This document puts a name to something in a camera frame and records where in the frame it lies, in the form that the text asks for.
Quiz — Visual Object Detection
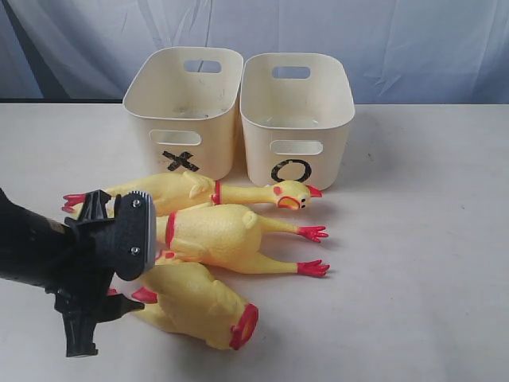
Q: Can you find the cream bin marked X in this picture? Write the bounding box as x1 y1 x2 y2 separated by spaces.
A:
122 47 244 179

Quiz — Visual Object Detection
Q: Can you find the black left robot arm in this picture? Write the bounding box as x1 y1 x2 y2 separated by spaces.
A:
1 189 156 357

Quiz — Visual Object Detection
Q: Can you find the large yellow rubber chicken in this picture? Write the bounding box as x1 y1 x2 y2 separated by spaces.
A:
156 204 330 277

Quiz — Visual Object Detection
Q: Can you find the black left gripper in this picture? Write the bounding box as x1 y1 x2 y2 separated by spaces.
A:
55 189 156 357

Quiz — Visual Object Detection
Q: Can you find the yellow rubber chicken with head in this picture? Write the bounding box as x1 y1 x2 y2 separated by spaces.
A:
61 171 324 218

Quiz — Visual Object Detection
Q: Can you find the headless yellow chicken body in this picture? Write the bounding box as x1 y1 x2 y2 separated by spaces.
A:
109 259 258 350

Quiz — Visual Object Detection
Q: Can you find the cream bin marked O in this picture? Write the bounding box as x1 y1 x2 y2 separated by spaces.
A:
239 53 356 190

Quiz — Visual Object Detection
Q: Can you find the blue backdrop curtain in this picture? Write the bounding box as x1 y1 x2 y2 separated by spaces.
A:
1 1 508 103

